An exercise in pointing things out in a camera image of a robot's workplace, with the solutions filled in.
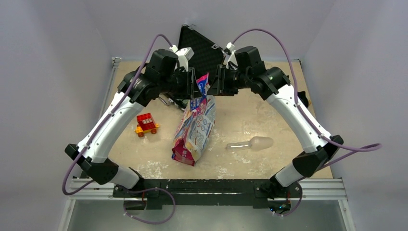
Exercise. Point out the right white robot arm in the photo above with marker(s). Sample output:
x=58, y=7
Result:
x=274, y=86

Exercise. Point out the near black cat bowl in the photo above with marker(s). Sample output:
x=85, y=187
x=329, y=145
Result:
x=302, y=96

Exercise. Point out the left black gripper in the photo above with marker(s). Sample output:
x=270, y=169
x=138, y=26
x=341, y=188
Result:
x=191, y=89

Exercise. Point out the red yellow toy block car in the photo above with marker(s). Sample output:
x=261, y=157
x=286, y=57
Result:
x=145, y=124

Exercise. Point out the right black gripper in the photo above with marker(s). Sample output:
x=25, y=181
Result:
x=219, y=86

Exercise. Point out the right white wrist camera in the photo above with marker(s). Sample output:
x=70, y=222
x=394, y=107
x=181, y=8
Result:
x=229, y=52

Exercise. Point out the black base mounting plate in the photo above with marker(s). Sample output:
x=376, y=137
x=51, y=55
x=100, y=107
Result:
x=257, y=193

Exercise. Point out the black poker chip case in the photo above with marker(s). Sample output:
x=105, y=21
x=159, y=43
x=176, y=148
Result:
x=207, y=56

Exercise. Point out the clear plastic scoop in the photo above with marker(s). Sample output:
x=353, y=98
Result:
x=256, y=143

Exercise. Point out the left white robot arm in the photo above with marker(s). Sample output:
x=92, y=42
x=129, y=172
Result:
x=134, y=93

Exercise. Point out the pink blue pet food bag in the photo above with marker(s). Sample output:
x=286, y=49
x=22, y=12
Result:
x=193, y=133

